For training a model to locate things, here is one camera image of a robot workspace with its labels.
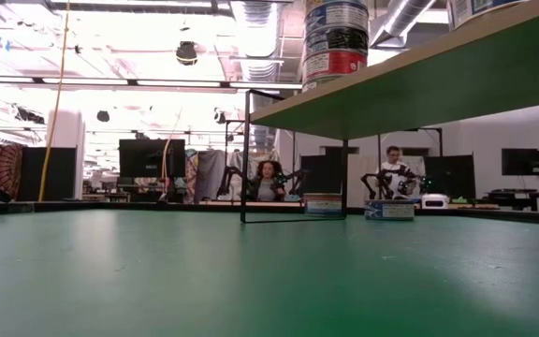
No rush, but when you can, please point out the gold-lid blue salmon can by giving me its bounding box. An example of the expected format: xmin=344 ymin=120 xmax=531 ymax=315
xmin=302 ymin=193 xmax=344 ymax=218
xmin=445 ymin=0 xmax=529 ymax=30

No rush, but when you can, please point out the silver-lid blue-white seafood can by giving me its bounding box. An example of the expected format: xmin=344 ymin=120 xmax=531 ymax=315
xmin=363 ymin=198 xmax=416 ymax=222

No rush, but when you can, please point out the person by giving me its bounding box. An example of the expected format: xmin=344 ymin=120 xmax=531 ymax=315
xmin=377 ymin=144 xmax=415 ymax=200
xmin=250 ymin=159 xmax=287 ymax=202

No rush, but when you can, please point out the black partition panel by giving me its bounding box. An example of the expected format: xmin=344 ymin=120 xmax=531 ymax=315
xmin=299 ymin=154 xmax=345 ymax=196
xmin=16 ymin=147 xmax=78 ymax=202
xmin=423 ymin=154 xmax=477 ymax=200

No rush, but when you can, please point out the green table mat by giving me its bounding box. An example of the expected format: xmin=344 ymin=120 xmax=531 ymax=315
xmin=0 ymin=208 xmax=539 ymax=337

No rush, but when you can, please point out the small white box device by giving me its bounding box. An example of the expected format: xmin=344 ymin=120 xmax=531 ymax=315
xmin=420 ymin=193 xmax=451 ymax=211

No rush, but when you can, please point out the wooden board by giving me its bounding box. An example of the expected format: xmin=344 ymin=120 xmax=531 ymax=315
xmin=240 ymin=0 xmax=539 ymax=225

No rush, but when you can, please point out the white column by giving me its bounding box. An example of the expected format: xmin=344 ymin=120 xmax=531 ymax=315
xmin=47 ymin=110 xmax=86 ymax=202

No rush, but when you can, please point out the dark background work table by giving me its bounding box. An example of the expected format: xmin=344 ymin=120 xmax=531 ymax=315
xmin=482 ymin=188 xmax=539 ymax=212

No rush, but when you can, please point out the silver ventilation duct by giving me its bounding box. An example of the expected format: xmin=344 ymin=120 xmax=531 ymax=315
xmin=370 ymin=0 xmax=439 ymax=48

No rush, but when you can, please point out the long yellow cable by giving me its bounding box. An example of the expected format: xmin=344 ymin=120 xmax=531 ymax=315
xmin=37 ymin=0 xmax=72 ymax=203

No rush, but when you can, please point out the black wall monitor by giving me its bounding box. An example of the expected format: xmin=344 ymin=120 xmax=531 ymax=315
xmin=501 ymin=148 xmax=539 ymax=177

